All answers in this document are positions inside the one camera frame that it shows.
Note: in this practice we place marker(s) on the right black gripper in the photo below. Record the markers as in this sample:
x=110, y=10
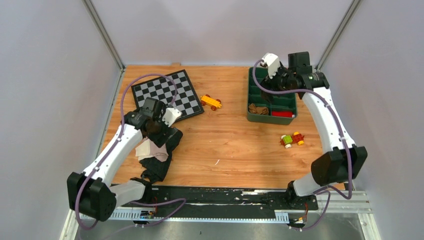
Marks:
x=268, y=83

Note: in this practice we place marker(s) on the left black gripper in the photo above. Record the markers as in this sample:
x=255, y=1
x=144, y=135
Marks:
x=161, y=139

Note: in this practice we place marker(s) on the brown underwear white waistband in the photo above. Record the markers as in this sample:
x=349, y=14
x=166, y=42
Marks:
x=258, y=110

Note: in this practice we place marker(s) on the black pinstriped underwear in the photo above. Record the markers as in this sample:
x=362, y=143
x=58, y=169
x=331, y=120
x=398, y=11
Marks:
x=157, y=166

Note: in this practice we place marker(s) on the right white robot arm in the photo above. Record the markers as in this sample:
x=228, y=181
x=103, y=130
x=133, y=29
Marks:
x=342, y=158

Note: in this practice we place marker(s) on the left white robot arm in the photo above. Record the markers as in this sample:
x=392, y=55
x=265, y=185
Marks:
x=90, y=192

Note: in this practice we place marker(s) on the pink underwear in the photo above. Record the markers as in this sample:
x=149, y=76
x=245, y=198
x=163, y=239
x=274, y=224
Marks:
x=147, y=149

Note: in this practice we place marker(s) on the red item in tray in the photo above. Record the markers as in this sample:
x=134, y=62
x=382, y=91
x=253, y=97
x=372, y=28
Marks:
x=283, y=114

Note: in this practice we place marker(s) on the green compartment tray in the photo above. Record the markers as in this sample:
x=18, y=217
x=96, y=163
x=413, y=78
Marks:
x=286, y=102

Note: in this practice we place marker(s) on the red green toy car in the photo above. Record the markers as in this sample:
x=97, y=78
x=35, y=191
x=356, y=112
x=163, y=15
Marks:
x=288, y=140

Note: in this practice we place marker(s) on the yellow toy brick car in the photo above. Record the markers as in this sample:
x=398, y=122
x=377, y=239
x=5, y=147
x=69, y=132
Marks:
x=214, y=104

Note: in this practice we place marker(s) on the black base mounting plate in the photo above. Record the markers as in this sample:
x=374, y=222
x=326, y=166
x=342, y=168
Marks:
x=275, y=199

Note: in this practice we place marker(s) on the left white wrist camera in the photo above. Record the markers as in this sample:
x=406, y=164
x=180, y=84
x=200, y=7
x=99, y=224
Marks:
x=170, y=116

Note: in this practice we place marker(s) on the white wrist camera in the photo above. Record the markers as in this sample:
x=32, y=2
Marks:
x=170, y=116
x=271, y=62

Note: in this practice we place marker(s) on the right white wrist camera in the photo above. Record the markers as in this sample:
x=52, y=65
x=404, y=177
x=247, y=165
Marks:
x=271, y=62

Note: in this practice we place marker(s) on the right aluminium corner post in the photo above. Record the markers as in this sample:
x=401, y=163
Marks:
x=347, y=17

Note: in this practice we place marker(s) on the aluminium corner post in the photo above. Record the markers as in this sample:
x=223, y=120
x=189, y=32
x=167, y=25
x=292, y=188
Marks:
x=347, y=17
x=92, y=11

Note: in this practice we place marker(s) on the aluminium front rail frame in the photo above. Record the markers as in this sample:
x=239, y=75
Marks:
x=178, y=210

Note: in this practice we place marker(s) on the left aluminium corner post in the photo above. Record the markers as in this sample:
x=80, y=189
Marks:
x=92, y=11

